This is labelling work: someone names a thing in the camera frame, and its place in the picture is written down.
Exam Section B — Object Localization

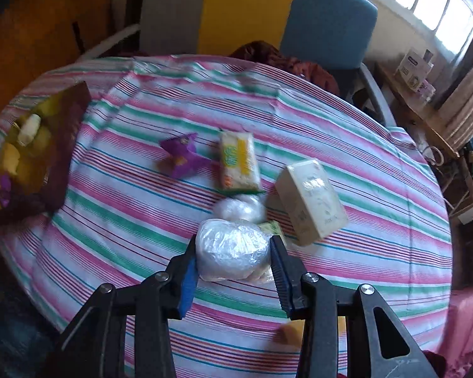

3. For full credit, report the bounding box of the white mug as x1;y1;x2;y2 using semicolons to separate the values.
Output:
423;146;446;166

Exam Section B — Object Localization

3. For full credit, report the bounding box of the striped tablecloth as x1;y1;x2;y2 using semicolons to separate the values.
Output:
0;55;454;378

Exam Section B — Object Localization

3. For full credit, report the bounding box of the beige curtain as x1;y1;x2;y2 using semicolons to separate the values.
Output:
437;24;473;142

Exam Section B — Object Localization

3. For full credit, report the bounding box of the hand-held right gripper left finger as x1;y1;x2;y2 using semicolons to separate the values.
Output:
43;234;201;378

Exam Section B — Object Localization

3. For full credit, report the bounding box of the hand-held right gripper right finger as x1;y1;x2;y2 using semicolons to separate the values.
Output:
269;235;438;378

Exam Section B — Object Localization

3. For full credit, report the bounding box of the wooden side table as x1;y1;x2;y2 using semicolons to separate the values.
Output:
372;61;473;221

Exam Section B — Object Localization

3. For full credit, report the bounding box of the small white box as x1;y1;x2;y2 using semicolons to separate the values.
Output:
404;75;428;92

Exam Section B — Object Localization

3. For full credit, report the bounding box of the clear plastic bundle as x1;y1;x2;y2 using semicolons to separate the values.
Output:
197;194;269;284

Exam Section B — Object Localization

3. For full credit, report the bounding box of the grey yellow blue chair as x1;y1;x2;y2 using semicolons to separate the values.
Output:
77;0;397;127

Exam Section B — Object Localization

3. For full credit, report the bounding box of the wooden wardrobe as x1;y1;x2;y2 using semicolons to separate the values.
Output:
0;0;115;127

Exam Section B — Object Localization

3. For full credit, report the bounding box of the dark red cloth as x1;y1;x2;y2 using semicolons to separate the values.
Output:
229;40;342;97

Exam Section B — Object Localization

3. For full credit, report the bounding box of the small white item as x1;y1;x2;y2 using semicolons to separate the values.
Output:
18;114;42;146

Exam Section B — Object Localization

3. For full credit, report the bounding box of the yellow sponge block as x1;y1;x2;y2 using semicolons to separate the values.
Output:
282;320;306;349
0;142;22;176

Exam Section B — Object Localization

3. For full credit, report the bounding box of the dark red gold-lined tray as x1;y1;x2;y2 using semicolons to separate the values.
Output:
0;81;92;227

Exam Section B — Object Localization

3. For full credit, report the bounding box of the purple snack packet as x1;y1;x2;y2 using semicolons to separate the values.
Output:
0;175;14;209
159;132;213;180

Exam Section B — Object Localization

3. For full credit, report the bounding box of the white yellow tissue pack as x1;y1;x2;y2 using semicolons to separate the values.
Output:
219;130;263;193

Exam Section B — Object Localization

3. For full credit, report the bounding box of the green packet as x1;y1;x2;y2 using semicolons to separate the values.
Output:
258;220;288;249

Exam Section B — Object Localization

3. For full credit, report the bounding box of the white cardboard box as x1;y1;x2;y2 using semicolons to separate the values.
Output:
394;49;434;85

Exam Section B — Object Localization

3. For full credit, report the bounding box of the pink cloth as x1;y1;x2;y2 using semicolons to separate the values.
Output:
437;283;473;378

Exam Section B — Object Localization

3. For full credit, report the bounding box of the beige carton box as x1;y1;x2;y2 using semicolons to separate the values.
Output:
275;158;348;247

